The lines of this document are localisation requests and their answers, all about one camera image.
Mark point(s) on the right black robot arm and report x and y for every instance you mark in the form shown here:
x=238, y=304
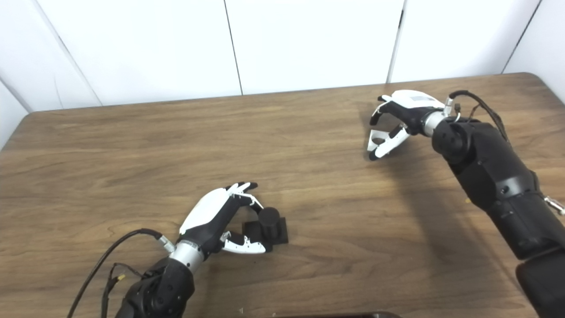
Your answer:
x=499, y=181

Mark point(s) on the black robot torso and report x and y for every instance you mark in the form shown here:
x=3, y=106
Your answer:
x=335, y=315

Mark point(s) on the black peg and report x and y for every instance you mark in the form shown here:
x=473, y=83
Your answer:
x=270, y=221

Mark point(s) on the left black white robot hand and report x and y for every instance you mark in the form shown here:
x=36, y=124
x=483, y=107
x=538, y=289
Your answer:
x=207, y=210

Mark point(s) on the white square piece with hole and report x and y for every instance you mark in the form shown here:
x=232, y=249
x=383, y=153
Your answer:
x=371, y=138

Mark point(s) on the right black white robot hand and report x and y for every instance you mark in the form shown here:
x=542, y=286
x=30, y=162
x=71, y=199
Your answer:
x=412, y=104

